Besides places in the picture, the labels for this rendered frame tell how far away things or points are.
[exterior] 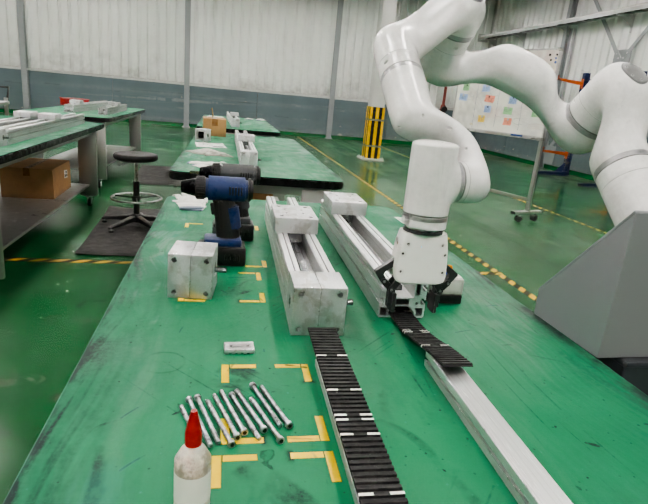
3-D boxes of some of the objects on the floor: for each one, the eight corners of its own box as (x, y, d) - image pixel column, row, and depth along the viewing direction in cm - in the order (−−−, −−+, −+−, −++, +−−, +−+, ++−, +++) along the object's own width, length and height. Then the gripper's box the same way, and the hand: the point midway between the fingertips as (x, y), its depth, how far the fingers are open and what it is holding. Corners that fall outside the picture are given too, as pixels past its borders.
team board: (428, 196, 732) (451, 48, 676) (455, 196, 757) (478, 53, 702) (514, 223, 609) (550, 44, 554) (542, 221, 634) (579, 50, 579)
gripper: (459, 221, 103) (445, 303, 108) (373, 216, 100) (363, 301, 105) (475, 231, 96) (459, 318, 101) (384, 226, 93) (372, 317, 98)
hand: (411, 304), depth 102 cm, fingers open, 8 cm apart
